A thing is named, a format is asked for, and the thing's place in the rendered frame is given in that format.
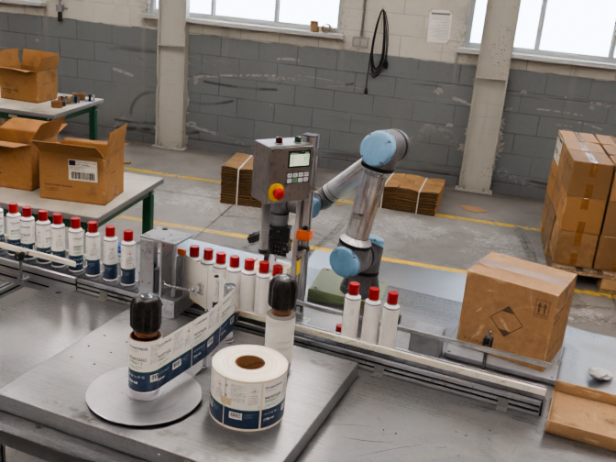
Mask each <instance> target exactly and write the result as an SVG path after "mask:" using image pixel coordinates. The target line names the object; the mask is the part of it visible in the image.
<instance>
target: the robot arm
mask: <svg viewBox="0 0 616 462"><path fill-rule="evenodd" d="M409 150H410V140H409V139H408V137H407V135H406V134H405V133H404V132H402V131H401V130H400V129H395V128H392V129H387V130H377V131H374V132H372V133H370V134H368V135H367V136H366V137H365V138H364V139H363V141H362V143H361V146H360V155H361V157H362V158H361V159H360V160H358V161H357V162H355V163H354V164H353V165H351V166H350V167H349V168H347V169H346V170H344V171H343V172H341V173H340V174H339V175H337V176H336V177H334V178H333V179H332V180H331V181H330V182H328V183H327V184H325V185H324V186H323V187H321V188H320V189H319V190H317V191H316V192H314V199H313V218H315V217H316V216H317V215H318V214H319V212H320V211H321V210H325V209H328V208H329V207H331V206H332V205H333V204H334V202H335V201H337V200H338V199H340V198H341V197H343V196H344V195H346V194H347V193H349V192H350V191H352V190H353V189H354V188H356V187H357V186H358V190H357V196H356V199H355V202H354V205H353V209H352V212H351V216H350V218H349V221H348V225H347V228H346V232H345V233H344V234H342V235H341V236H340V238H339V241H338V245H337V247H335V248H334V249H333V250H332V252H331V254H330V256H329V263H330V266H331V267H332V269H333V271H334V273H336V274H337V275H338V276H340V277H343V280H342V281H341V284H340V291H341V292H342V293H343V294H347V293H348V289H349V283H350V282H351V281H356V282H358V283H359V284H360V285H359V295H360V296H361V300H366V299H367V298H368V297H369V288H370V287H378V288H379V287H380V285H379V271H380V263H381V258H382V253H383V249H384V243H385V242H384V239H383V238H381V237H380V236H375V235H372V234H371V233H370V232H371V229H372V227H373V223H374V220H375V217H376V213H377V211H378V208H379V204H380V199H381V196H382V193H383V189H384V186H385V183H386V180H387V177H388V176H390V175H392V174H393V172H394V168H395V165H396V162H398V161H400V160H402V159H404V158H405V157H406V156H407V154H408V152H409ZM296 203H297V201H291V202H283V203H272V204H271V208H270V221H269V244H268V249H269V252H268V254H265V255H264V260H266V261H268V262H269V270H273V265H276V264H278V263H276V262H275V261H277V259H286V258H287V255H286V253H289V251H291V245H292V239H291V238H290V235H291V229H292V225H288V221H289V213H294V214H296ZM259 233H260V231H258V232H253V233H251V234H249V235H248V237H247V240H248V242H249V244H250V243H254V242H257V241H258V240H259ZM290 242H291V243H290Z"/></svg>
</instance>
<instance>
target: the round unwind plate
mask: <svg viewBox="0 0 616 462"><path fill-rule="evenodd" d="M160 388H161V394H160V396H159V397H158V398H156V399H154V400H151V401H137V400H134V399H132V398H131V397H129V396H128V394H127V390H128V367H122V368H117V369H114V370H111V371H109V372H106V373H105V374H103V375H102V376H100V377H98V378H97V379H95V380H94V381H93V382H92V383H91V385H90V386H89V387H88V389H87V392H86V402H87V404H88V406H89V408H90V409H91V410H92V411H93V412H94V413H95V414H97V415H98V416H100V417H102V418H104V419H106V420H108V421H110V422H113V423H117V424H125V425H136V426H145V425H156V424H165V423H168V422H172V421H174V420H177V419H180V418H182V417H183V416H185V415H186V414H188V413H190V412H191V411H192V410H193V409H195V407H196V406H197V405H198V404H199V402H200V400H201V398H202V390H201V387H200V385H199V383H198V382H197V381H196V380H195V379H194V378H193V377H192V376H190V375H189V374H187V373H185V372H183V373H182V374H180V375H179V376H177V377H176V378H174V379H172V380H171V381H169V382H168V383H166V384H165V385H163V386H162V387H160Z"/></svg>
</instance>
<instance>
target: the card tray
mask: <svg viewBox="0 0 616 462"><path fill-rule="evenodd" d="M544 432H545V433H549V434H552V435H558V436H561V437H564V438H568V439H571V440H575V441H578V442H581V443H585V444H588V445H592V446H597V447H601V448H604V449H608V450H610V451H614V452H616V394H612V393H608V392H605V391H601V390H595V389H592V388H588V387H584V386H580V385H577V384H573V383H569V382H565V381H562V380H558V379H557V380H556V381H555V388H554V393H553V397H552V401H551V405H550V410H549V414H548V418H547V422H546V426H545V430H544Z"/></svg>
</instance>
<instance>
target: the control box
mask: <svg viewBox="0 0 616 462"><path fill-rule="evenodd" d="M293 141H294V137H289V138H283V139H282V142H283V145H276V144H275V142H276V138H273V139H256V140H255V144H254V158H253V172H252V187H251V196H252V197H254V198H256V199H257V200H259V201H261V202H262V203H264V204H275V203H283V202H291V201H301V200H307V199H309V191H310V180H311V170H312V159H313V149H314V146H312V144H311V143H309V142H307V143H305V142H302V144H295V143H293ZM306 149H310V150H311V158H310V167H300V168H288V160H289V151H292V150H306ZM296 171H310V176H309V182H303V183H293V184H286V173H287V172H296ZM278 188H282V189H283V190H284V192H285V194H284V197H283V198H282V199H281V200H276V199H275V198H274V196H273V191H274V190H275V189H278Z"/></svg>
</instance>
